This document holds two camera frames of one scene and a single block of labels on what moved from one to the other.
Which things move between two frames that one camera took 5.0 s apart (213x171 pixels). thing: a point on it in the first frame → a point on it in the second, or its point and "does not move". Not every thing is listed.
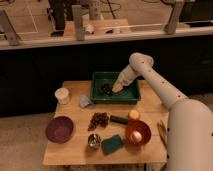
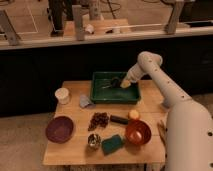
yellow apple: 134,114 does not move
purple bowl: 59,129 does not move
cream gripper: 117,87 → 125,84
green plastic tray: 101,89 does not move
